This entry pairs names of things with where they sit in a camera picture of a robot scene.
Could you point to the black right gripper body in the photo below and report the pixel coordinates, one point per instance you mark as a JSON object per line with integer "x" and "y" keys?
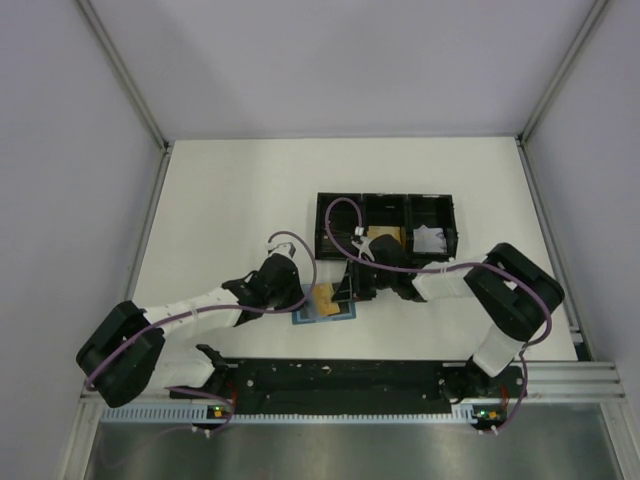
{"x": 367, "y": 281}

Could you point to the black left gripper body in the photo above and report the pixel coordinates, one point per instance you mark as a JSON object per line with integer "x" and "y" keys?
{"x": 288, "y": 296}

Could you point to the blue leather card holder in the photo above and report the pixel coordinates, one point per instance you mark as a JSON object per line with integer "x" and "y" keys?
{"x": 308, "y": 314}

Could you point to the gold VIP card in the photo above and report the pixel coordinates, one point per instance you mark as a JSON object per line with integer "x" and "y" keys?
{"x": 321, "y": 294}

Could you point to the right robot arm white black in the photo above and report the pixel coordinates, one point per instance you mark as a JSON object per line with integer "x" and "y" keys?
{"x": 517, "y": 294}

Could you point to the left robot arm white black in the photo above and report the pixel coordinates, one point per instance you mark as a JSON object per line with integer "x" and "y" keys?
{"x": 136, "y": 350}

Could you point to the gold cards stack in tray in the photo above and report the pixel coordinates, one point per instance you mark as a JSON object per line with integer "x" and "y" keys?
{"x": 396, "y": 232}

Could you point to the silver cards stack in tray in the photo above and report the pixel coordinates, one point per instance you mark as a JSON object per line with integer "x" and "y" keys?
{"x": 428, "y": 240}

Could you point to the black three-compartment tray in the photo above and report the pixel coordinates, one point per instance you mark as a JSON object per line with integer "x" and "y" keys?
{"x": 408, "y": 211}

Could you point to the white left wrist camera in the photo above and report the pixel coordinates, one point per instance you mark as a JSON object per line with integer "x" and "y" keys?
{"x": 285, "y": 249}

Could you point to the aluminium frame profile right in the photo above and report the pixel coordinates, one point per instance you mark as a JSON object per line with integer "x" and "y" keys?
{"x": 574, "y": 382}

